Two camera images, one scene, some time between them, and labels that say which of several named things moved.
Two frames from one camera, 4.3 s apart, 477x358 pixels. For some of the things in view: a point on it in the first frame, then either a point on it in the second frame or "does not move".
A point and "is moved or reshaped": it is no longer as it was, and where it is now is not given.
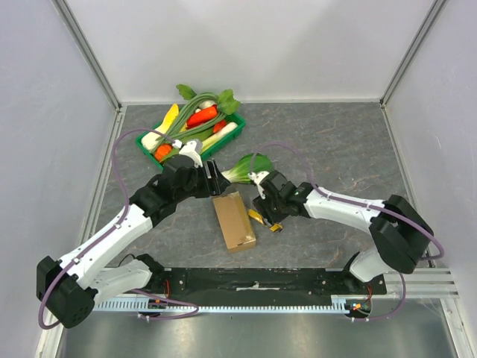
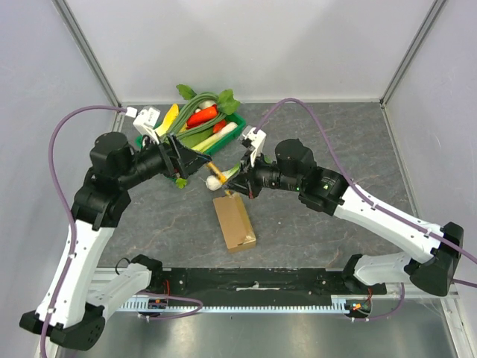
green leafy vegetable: x=226 y=100 does not move
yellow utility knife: x=276 y=227 is moved or reshaped
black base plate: x=261 y=283 does not move
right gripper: x=264 y=210 -> x=250 y=179
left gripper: x=215 y=184 -> x=172 y=154
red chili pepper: x=201 y=115 does not move
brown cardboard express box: x=235 y=222 does not move
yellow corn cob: x=170 y=117 does not move
